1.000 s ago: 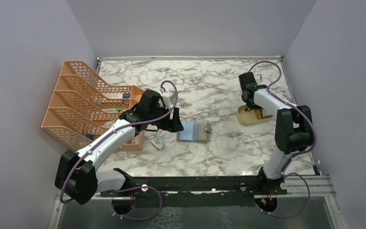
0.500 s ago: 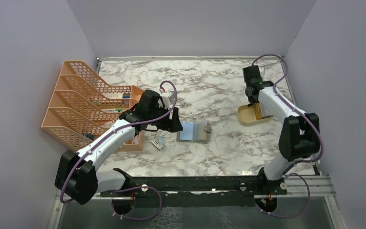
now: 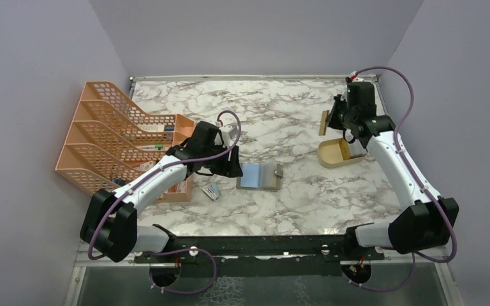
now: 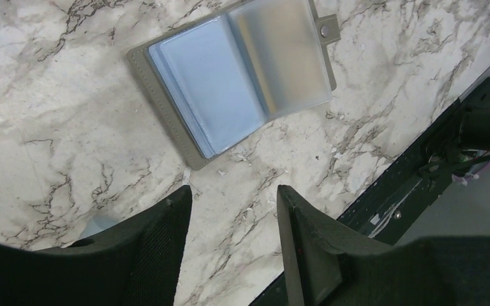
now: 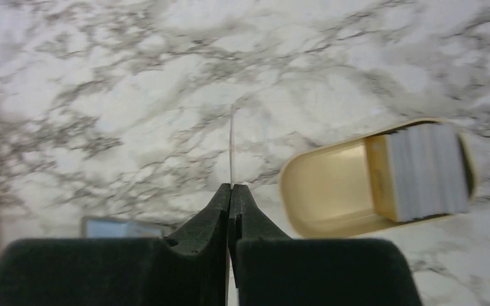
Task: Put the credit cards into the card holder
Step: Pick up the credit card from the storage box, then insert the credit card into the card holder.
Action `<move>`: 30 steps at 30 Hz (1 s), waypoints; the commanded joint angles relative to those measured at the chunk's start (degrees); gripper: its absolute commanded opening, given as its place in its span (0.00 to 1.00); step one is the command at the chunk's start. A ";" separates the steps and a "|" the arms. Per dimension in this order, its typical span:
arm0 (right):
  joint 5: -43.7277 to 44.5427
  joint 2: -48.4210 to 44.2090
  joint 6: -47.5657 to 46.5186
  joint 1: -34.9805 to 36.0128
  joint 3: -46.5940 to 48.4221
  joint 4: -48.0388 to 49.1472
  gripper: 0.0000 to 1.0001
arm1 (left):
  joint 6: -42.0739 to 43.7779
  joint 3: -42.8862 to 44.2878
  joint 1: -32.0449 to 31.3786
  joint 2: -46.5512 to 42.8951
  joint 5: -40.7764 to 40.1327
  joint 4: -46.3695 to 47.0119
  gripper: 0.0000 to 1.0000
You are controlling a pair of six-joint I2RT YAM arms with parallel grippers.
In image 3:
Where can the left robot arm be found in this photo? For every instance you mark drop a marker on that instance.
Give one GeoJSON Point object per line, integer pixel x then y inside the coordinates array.
{"type": "Point", "coordinates": [111, 225]}

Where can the small blue white clip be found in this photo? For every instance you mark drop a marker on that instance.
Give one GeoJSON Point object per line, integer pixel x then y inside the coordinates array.
{"type": "Point", "coordinates": [212, 192]}

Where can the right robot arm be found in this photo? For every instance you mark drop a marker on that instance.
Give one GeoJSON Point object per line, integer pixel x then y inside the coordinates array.
{"type": "Point", "coordinates": [427, 218]}

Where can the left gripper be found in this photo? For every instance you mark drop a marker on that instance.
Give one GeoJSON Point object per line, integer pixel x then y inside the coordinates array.
{"type": "Point", "coordinates": [231, 168]}

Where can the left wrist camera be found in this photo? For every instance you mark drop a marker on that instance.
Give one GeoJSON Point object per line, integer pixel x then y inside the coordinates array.
{"type": "Point", "coordinates": [227, 134]}

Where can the orange mesh file organizer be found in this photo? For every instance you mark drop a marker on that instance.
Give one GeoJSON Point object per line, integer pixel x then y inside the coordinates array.
{"type": "Point", "coordinates": [112, 141]}

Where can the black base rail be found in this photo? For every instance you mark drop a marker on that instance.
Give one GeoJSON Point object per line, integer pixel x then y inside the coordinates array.
{"type": "Point", "coordinates": [250, 256]}

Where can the yellow oval card tray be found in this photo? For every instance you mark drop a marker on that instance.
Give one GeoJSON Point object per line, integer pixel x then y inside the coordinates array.
{"type": "Point", "coordinates": [335, 153]}

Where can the grey card holder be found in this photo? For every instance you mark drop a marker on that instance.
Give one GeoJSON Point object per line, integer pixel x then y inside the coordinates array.
{"type": "Point", "coordinates": [260, 177]}

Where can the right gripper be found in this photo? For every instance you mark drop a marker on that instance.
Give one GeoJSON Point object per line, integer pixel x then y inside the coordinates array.
{"type": "Point", "coordinates": [332, 121]}

